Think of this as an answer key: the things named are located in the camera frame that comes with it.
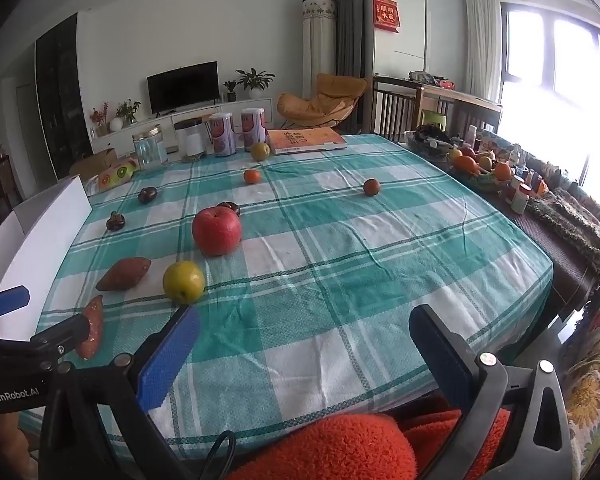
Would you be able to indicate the black television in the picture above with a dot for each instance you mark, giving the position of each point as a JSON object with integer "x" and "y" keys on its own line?
{"x": 182, "y": 87}

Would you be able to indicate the red wall hanging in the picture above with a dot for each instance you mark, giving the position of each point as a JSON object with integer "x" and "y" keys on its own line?
{"x": 387, "y": 12}

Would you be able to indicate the glass jar with metal lid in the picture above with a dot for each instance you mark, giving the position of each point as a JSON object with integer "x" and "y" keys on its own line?
{"x": 150, "y": 149}

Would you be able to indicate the dark basket of clutter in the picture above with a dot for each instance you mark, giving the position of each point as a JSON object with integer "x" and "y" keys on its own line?
{"x": 430, "y": 139}

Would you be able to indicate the small orange tangerine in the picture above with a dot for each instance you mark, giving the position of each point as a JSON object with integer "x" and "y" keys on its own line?
{"x": 252, "y": 176}

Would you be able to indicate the white cardboard box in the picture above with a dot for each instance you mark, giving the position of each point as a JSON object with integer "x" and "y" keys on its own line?
{"x": 35, "y": 245}

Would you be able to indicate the yellow-green apple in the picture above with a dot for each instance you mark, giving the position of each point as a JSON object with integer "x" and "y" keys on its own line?
{"x": 183, "y": 282}
{"x": 260, "y": 151}

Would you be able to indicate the small dark potted plant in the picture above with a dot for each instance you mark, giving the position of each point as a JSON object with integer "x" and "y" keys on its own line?
{"x": 230, "y": 91}

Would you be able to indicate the brown cardboard box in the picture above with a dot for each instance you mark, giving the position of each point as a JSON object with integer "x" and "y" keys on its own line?
{"x": 95, "y": 162}

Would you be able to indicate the red flower arrangement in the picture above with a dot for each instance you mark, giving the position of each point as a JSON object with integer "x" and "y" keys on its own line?
{"x": 99, "y": 117}

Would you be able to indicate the grey curtain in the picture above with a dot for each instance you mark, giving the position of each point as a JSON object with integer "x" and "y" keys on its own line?
{"x": 345, "y": 15}

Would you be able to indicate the white curtain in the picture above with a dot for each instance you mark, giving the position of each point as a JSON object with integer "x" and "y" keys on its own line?
{"x": 482, "y": 40}

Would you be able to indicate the large green potted plant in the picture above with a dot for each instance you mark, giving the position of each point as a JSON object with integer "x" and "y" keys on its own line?
{"x": 254, "y": 80}

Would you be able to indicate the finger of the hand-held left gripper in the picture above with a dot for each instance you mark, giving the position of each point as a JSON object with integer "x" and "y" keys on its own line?
{"x": 7, "y": 301}
{"x": 65, "y": 335}

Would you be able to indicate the clear jar with black lid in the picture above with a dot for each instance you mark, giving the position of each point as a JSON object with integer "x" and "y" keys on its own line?
{"x": 190, "y": 140}

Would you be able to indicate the large red apple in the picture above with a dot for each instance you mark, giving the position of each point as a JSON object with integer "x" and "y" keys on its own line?
{"x": 216, "y": 232}

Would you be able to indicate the bowl of mixed fruit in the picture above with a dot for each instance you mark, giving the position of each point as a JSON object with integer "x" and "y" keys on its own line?
{"x": 480, "y": 167}

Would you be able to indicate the dark purple mangosteen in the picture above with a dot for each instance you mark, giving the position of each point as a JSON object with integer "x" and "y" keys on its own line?
{"x": 230, "y": 206}
{"x": 147, "y": 195}
{"x": 115, "y": 221}

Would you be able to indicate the teal plaid tablecloth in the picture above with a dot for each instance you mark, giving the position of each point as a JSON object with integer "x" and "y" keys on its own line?
{"x": 330, "y": 260}

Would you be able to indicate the green plastic stool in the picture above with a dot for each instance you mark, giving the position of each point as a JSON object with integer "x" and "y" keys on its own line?
{"x": 433, "y": 119}

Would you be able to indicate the orange fleece clothing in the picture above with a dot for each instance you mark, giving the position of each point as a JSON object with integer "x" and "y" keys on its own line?
{"x": 340, "y": 450}

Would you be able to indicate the person's left hand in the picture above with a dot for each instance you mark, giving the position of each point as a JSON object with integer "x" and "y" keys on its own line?
{"x": 5, "y": 440}

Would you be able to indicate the orange lounge chair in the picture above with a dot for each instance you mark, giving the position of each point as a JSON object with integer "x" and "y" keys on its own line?
{"x": 325, "y": 102}

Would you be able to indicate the reddish orange tangerine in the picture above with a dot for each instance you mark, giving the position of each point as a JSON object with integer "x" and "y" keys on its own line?
{"x": 371, "y": 186}

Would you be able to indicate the white round vase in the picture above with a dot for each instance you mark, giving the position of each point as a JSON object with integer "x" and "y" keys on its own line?
{"x": 116, "y": 124}

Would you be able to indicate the window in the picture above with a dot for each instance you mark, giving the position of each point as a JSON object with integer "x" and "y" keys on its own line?
{"x": 555, "y": 60}

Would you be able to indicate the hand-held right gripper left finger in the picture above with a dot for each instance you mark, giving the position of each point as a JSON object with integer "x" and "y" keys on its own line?
{"x": 170, "y": 360}

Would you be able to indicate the white television cabinet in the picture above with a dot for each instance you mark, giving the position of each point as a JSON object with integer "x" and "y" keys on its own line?
{"x": 180, "y": 120}

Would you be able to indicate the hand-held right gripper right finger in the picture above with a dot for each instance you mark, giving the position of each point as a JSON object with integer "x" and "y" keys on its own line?
{"x": 437, "y": 355}

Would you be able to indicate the yellow-green apple far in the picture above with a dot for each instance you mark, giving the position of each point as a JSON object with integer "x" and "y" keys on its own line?
{"x": 260, "y": 151}

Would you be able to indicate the leafy potted plant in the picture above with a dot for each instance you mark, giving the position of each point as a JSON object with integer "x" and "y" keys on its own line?
{"x": 128, "y": 110}

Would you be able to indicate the floral cushioned chair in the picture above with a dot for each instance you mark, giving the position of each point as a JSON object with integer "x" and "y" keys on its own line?
{"x": 597, "y": 360}

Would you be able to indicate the black display cabinet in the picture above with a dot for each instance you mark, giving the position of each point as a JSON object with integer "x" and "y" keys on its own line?
{"x": 62, "y": 95}

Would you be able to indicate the orange book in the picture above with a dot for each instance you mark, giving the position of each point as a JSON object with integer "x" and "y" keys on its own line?
{"x": 305, "y": 140}

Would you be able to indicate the sweet potato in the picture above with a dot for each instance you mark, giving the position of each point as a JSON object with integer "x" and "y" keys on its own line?
{"x": 95, "y": 327}
{"x": 123, "y": 274}

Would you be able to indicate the fruit print packet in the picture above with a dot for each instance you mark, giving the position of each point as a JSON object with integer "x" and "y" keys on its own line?
{"x": 112, "y": 176}

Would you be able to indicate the wooden railing table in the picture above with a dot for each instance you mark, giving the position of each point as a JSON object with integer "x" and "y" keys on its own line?
{"x": 405, "y": 105}

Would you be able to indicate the pink and white can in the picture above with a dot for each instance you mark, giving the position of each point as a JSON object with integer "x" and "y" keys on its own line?
{"x": 222, "y": 133}
{"x": 252, "y": 126}

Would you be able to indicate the fringed knitted throw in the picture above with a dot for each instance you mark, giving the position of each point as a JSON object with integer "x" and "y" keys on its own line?
{"x": 570, "y": 225}

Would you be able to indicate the covered standing air conditioner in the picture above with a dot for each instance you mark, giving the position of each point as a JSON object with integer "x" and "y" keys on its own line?
{"x": 319, "y": 50}

